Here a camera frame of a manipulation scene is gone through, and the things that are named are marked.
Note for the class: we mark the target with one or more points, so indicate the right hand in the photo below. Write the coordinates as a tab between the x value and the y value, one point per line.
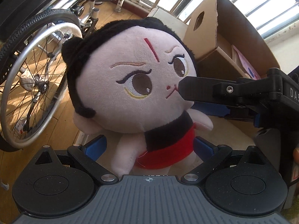
296	155

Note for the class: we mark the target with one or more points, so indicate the brown cardboard box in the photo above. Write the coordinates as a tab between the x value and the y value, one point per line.
215	26

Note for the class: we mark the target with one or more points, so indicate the black wheelchair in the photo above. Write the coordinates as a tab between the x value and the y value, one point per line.
33	73

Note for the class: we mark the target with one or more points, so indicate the pink notebook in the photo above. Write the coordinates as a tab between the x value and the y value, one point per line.
244	64

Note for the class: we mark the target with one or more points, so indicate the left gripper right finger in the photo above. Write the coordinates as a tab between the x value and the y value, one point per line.
213	158

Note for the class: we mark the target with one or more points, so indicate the plush doll black hair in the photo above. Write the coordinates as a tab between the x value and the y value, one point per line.
124	78

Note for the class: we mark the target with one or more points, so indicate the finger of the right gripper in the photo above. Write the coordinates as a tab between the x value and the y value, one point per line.
208	90
229	112

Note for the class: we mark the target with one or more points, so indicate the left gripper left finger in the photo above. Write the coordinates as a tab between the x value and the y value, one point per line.
85	158

